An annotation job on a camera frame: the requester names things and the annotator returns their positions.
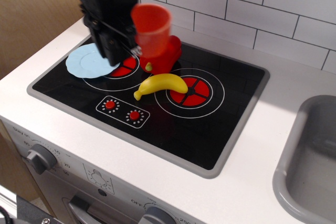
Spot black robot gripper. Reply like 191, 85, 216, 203
80, 0, 142, 66

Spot red plastic cup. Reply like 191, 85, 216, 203
131, 3, 172, 58

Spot light blue scalloped plate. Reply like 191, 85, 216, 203
66, 43, 120, 79

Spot red toy bell pepper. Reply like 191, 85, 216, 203
140, 35, 182, 75

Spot yellow toy banana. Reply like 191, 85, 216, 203
133, 73, 188, 101

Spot wooden side panel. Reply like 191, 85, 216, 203
1, 0, 82, 77

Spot black toy stovetop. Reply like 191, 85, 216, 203
27, 43, 270, 179

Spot grey timer knob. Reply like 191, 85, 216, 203
26, 144, 57, 175

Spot grey temperature knob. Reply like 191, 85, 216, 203
139, 207, 176, 224

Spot grey toy sink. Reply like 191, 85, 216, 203
272, 95, 335, 223

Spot grey oven door handle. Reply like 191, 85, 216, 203
68, 196, 106, 224

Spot black metal bracket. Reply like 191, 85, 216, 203
14, 195, 61, 224

